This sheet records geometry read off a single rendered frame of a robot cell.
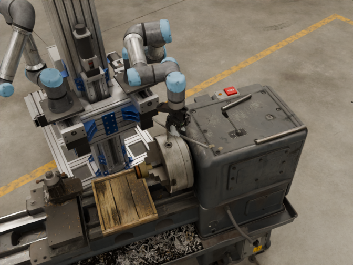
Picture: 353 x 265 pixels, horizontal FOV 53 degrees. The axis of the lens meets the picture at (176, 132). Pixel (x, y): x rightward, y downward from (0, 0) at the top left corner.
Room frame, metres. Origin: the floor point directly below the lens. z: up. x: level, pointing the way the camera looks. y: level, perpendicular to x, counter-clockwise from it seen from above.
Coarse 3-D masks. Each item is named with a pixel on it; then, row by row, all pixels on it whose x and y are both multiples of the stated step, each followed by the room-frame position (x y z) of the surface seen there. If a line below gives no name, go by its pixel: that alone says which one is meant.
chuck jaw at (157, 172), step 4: (156, 168) 1.16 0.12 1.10; (160, 168) 1.16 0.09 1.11; (152, 172) 1.13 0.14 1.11; (156, 172) 1.13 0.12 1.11; (160, 172) 1.12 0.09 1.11; (164, 172) 1.12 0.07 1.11; (152, 176) 1.12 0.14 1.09; (156, 176) 1.10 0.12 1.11; (160, 176) 1.10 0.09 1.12; (164, 176) 1.10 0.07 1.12; (156, 180) 1.10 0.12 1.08; (160, 180) 1.09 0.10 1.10; (164, 180) 1.07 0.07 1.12; (168, 180) 1.07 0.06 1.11; (172, 180) 1.07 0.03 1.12; (164, 184) 1.06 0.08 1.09; (168, 184) 1.07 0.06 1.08; (172, 184) 1.06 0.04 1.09
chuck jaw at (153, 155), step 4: (148, 144) 1.26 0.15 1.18; (152, 144) 1.26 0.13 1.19; (156, 144) 1.26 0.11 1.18; (152, 148) 1.24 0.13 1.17; (156, 148) 1.24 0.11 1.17; (148, 152) 1.22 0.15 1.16; (152, 152) 1.23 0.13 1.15; (156, 152) 1.23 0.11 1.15; (148, 156) 1.21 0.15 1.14; (152, 156) 1.21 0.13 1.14; (156, 156) 1.22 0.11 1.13; (144, 160) 1.21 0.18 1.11; (148, 160) 1.20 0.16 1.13; (152, 160) 1.20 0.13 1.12; (156, 160) 1.20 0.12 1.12
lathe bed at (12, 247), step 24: (168, 192) 1.24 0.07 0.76; (192, 192) 1.17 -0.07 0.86; (24, 216) 1.09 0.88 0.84; (168, 216) 1.03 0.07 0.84; (192, 216) 1.09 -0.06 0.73; (0, 240) 0.95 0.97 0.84; (24, 240) 0.99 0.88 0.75; (96, 240) 0.93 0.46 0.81; (120, 240) 0.97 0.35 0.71; (0, 264) 0.80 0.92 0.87; (24, 264) 0.82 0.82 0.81
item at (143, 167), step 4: (140, 164) 1.18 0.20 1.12; (144, 164) 1.18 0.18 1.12; (148, 164) 1.19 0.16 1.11; (136, 168) 1.16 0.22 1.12; (140, 168) 1.15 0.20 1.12; (144, 168) 1.15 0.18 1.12; (148, 168) 1.16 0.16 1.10; (152, 168) 1.16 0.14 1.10; (136, 172) 1.14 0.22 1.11; (140, 172) 1.14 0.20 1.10; (144, 172) 1.14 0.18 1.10; (148, 172) 1.14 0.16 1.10; (136, 176) 1.15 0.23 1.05; (140, 176) 1.13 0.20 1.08; (144, 176) 1.13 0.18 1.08; (148, 176) 1.13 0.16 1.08
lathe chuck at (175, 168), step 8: (160, 136) 1.28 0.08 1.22; (160, 144) 1.21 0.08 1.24; (176, 144) 1.20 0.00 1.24; (160, 152) 1.19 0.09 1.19; (168, 152) 1.16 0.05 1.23; (176, 152) 1.16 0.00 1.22; (160, 160) 1.25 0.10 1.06; (168, 160) 1.12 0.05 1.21; (176, 160) 1.12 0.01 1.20; (168, 168) 1.09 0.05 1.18; (176, 168) 1.10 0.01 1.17; (184, 168) 1.10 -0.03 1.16; (168, 176) 1.08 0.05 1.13; (176, 176) 1.07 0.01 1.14; (184, 176) 1.08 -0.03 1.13; (176, 184) 1.06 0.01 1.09; (184, 184) 1.07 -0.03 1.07
